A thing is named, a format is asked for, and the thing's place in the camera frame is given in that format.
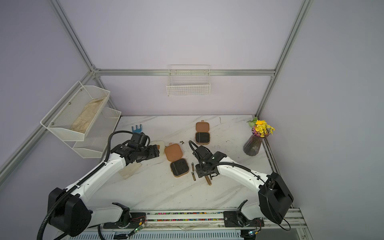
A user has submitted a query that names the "white mesh upper shelf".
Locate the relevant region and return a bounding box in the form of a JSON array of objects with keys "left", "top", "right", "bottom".
[{"left": 41, "top": 82, "right": 110, "bottom": 142}]

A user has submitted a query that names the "blue yellow toy rake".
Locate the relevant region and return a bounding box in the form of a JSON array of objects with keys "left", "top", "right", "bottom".
[{"left": 132, "top": 124, "right": 143, "bottom": 133}]

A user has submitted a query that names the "white mesh lower shelf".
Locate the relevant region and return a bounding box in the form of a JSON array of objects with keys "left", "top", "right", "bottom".
[{"left": 65, "top": 107, "right": 121, "bottom": 159}]

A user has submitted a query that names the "aluminium frame rail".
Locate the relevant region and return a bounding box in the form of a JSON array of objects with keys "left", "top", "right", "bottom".
[{"left": 92, "top": 69, "right": 276, "bottom": 77}]

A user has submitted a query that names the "brown case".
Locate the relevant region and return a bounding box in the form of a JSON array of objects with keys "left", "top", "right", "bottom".
[
  {"left": 195, "top": 121, "right": 211, "bottom": 145},
  {"left": 165, "top": 144, "right": 190, "bottom": 178}
]

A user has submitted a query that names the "cream nail clipper case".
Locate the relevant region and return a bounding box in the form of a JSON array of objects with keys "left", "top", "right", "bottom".
[{"left": 150, "top": 141, "right": 166, "bottom": 158}]

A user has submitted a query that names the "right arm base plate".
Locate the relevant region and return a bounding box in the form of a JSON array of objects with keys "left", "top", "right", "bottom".
[{"left": 223, "top": 211, "right": 265, "bottom": 228}]

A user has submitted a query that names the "large brown nail clipper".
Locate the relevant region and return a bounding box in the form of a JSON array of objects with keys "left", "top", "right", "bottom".
[{"left": 205, "top": 176, "right": 212, "bottom": 186}]

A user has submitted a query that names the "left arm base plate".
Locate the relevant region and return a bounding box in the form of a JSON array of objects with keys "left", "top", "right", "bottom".
[{"left": 103, "top": 212, "right": 147, "bottom": 229}]

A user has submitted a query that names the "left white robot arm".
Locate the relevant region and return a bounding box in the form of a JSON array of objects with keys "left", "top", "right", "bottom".
[{"left": 37, "top": 132, "right": 160, "bottom": 240}]

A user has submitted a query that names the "yellow flower bouquet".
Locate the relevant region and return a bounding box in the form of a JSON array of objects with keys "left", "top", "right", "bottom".
[{"left": 248, "top": 117, "right": 275, "bottom": 138}]

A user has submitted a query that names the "beige cloth glove in shelf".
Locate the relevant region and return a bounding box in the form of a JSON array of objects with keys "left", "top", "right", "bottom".
[{"left": 70, "top": 98, "right": 105, "bottom": 134}]

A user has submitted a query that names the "dark glass vase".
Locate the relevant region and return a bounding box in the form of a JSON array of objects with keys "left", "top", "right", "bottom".
[{"left": 243, "top": 135, "right": 263, "bottom": 157}]

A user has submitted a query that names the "white mesh shelf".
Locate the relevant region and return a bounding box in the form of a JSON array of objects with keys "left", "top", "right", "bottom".
[
  {"left": 41, "top": 82, "right": 110, "bottom": 142},
  {"left": 65, "top": 107, "right": 121, "bottom": 159}
]

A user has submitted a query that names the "white wire wall basket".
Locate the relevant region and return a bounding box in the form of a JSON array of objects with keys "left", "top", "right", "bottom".
[{"left": 166, "top": 65, "right": 211, "bottom": 97}]

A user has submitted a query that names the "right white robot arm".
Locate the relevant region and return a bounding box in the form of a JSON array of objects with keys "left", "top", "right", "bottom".
[{"left": 189, "top": 141, "right": 294, "bottom": 232}]

